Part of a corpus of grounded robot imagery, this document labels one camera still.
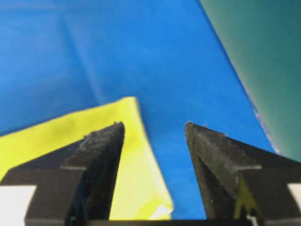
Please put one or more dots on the yellow-green square towel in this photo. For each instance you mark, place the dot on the yellow-green square towel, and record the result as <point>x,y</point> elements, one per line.
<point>140,191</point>

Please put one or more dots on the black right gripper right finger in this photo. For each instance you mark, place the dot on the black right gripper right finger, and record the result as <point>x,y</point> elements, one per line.
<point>238,181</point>

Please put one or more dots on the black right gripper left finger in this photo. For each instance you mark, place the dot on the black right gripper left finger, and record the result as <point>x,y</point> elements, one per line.
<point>66,186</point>

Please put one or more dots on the blue table cloth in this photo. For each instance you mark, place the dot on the blue table cloth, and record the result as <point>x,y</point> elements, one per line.
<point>59,56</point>

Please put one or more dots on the green cutting mat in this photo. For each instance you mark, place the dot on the green cutting mat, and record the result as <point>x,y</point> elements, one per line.
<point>262,39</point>

